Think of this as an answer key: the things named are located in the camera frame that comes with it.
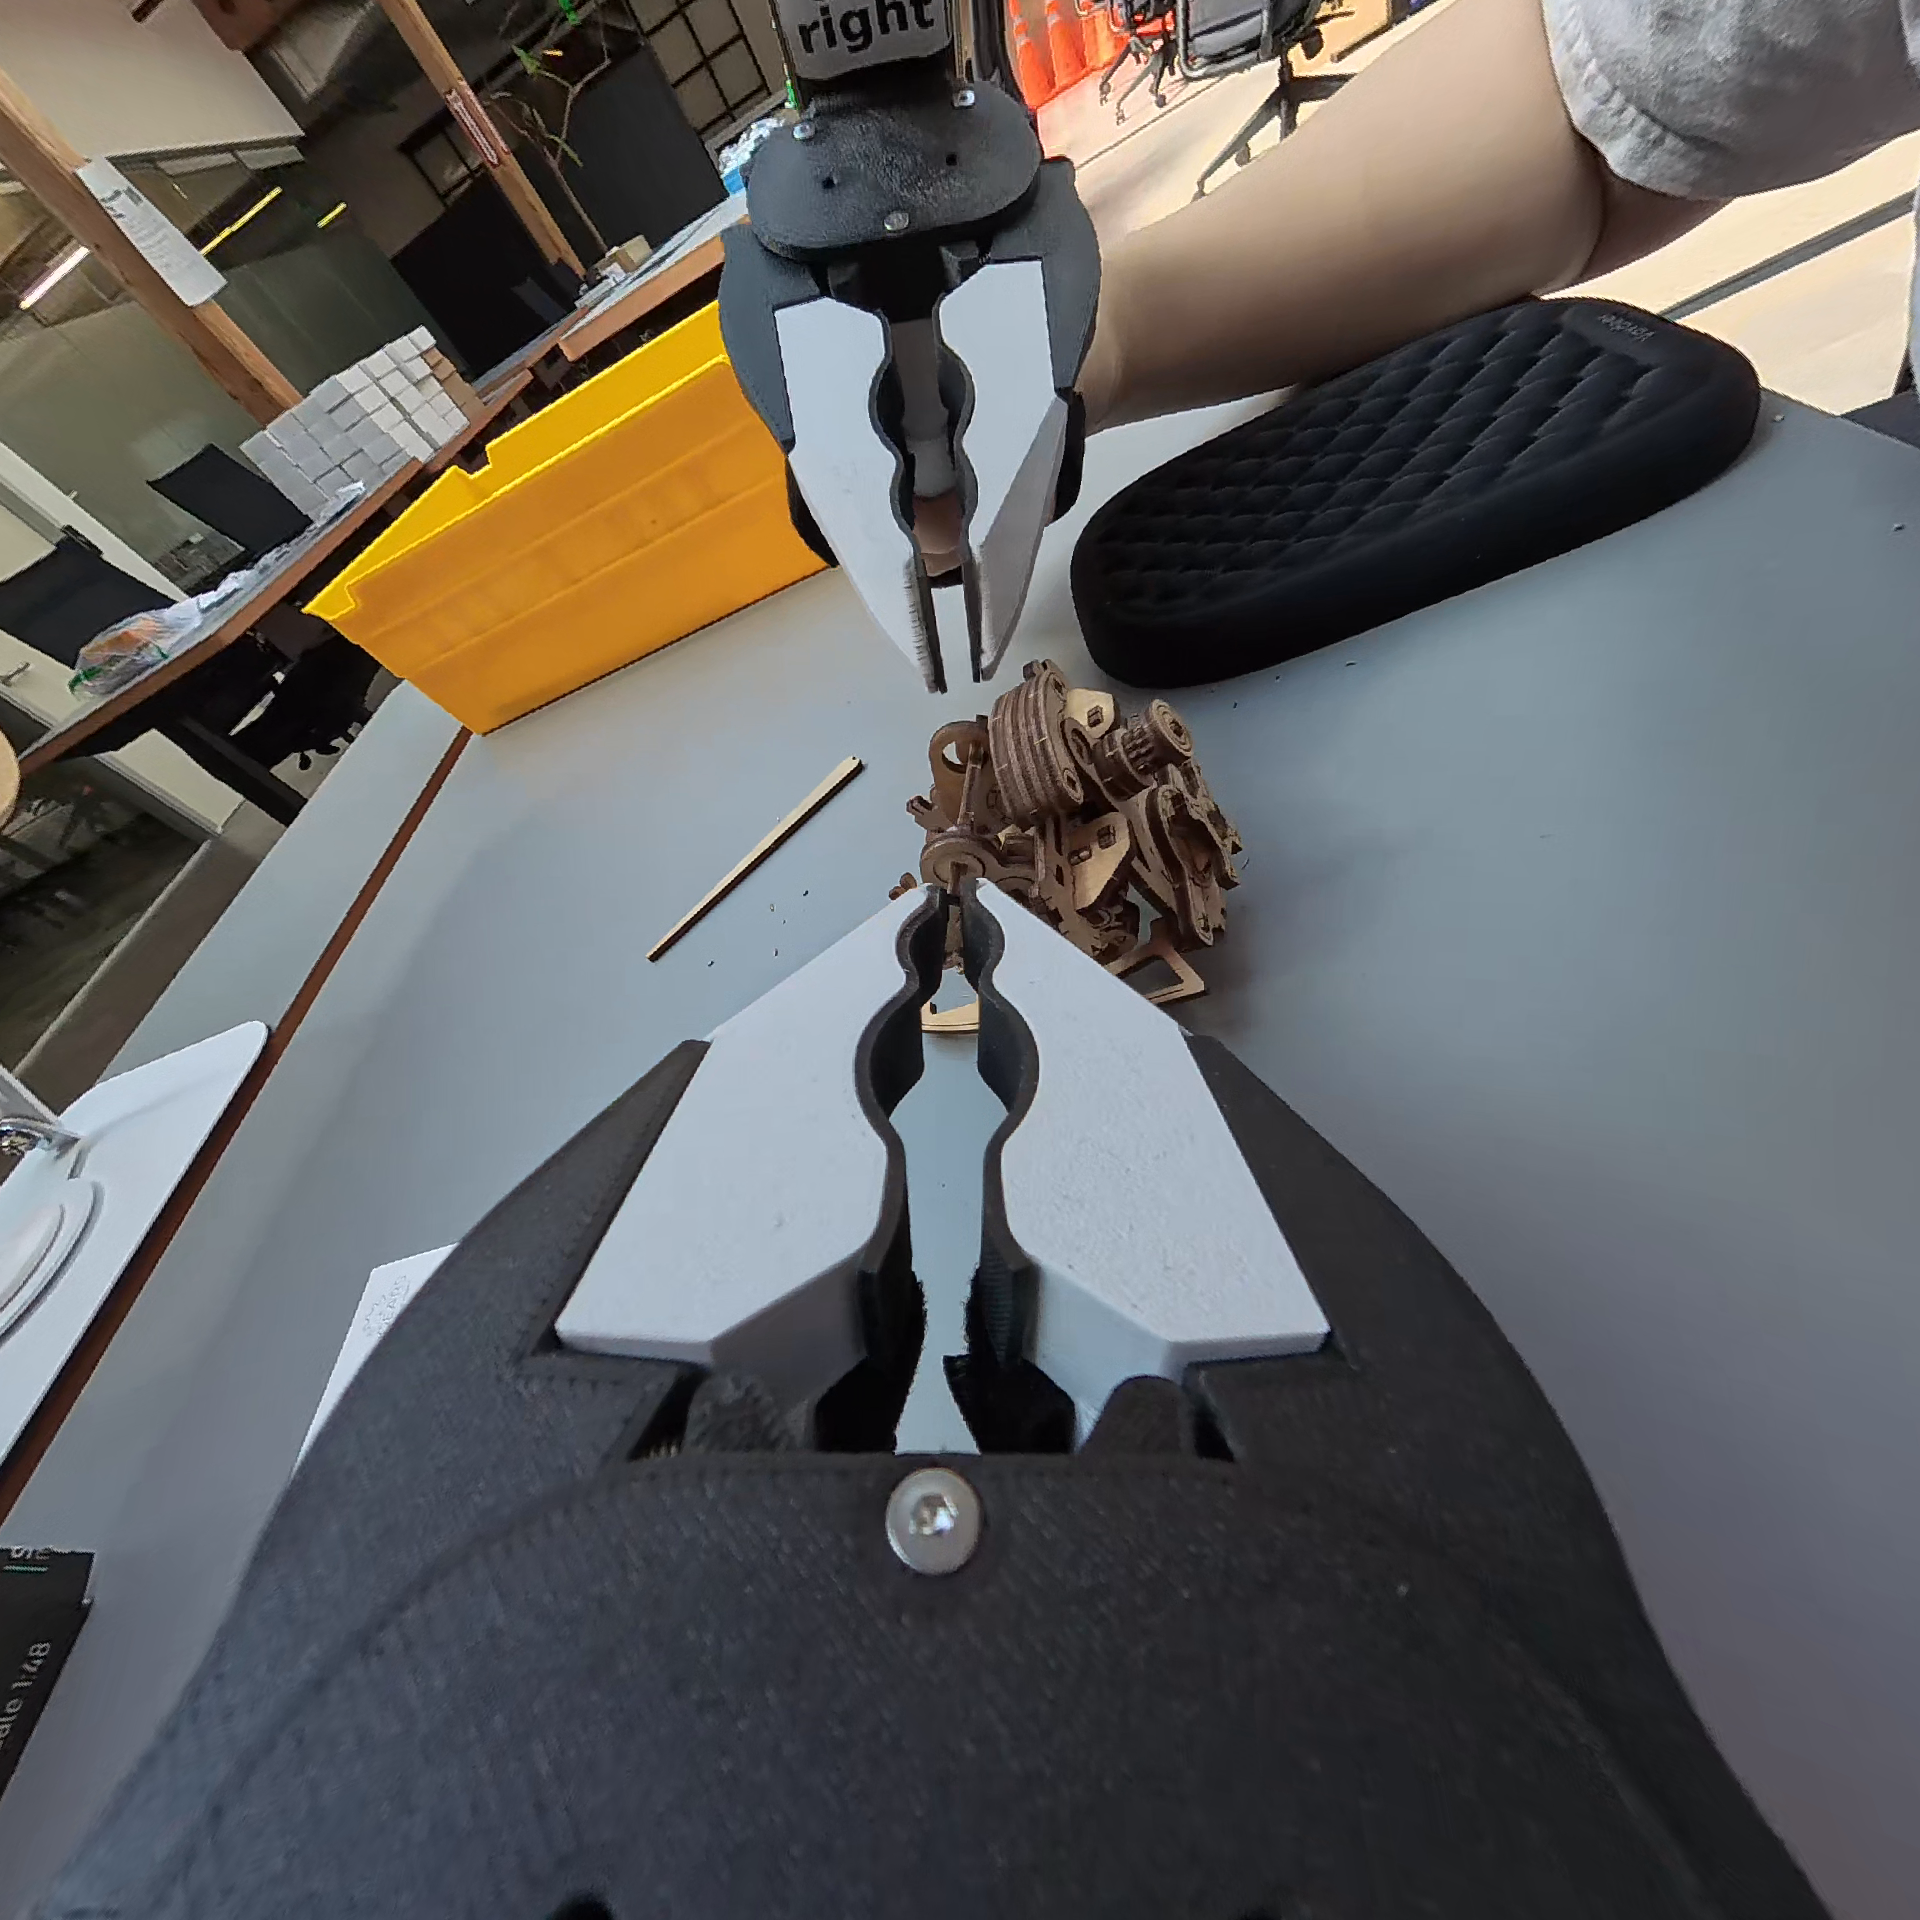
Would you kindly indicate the wood-edged table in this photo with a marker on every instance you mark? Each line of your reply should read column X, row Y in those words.
column 267, row 578

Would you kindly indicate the thin wooden stick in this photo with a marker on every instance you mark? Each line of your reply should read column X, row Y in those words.
column 748, row 863

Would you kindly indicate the wooden post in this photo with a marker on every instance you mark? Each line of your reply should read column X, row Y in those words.
column 494, row 135
column 257, row 367

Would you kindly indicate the grey desk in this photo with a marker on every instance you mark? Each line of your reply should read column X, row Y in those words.
column 1498, row 973
column 225, row 932

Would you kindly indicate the white rounded tray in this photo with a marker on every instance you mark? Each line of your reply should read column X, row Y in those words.
column 165, row 1141

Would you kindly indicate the person's white t-shirt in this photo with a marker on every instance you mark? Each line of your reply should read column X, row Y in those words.
column 1725, row 75

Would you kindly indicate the clear plastic bag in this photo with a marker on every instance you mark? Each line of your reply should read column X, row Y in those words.
column 134, row 643

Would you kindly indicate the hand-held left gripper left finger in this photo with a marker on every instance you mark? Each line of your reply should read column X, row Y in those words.
column 718, row 1200

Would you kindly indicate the clear plastic object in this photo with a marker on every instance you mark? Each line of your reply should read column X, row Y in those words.
column 38, row 1230

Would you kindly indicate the wooden mechanical model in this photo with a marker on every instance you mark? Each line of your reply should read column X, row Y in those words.
column 1077, row 811

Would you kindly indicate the orange traffic cones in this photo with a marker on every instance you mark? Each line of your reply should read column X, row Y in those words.
column 1058, row 44

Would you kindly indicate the dark model kit box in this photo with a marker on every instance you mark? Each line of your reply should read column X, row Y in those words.
column 38, row 1668

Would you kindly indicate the person's right forearm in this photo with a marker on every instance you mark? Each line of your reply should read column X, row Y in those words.
column 1348, row 257

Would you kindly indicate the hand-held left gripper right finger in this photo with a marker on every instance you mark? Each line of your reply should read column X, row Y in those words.
column 1169, row 1200

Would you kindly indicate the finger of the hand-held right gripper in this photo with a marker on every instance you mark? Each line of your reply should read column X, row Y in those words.
column 841, row 437
column 1021, row 419

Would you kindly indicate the yellow plastic bin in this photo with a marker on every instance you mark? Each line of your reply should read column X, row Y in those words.
column 570, row 556

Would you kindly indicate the black office chair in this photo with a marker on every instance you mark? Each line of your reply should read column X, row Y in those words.
column 1260, row 32

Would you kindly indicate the black quilted wrist rest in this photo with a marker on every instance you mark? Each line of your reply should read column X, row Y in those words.
column 1410, row 482

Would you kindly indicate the stack of white boxes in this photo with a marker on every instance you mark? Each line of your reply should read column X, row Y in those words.
column 345, row 437

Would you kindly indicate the white instruction booklet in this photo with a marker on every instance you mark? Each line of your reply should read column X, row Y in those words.
column 377, row 1351

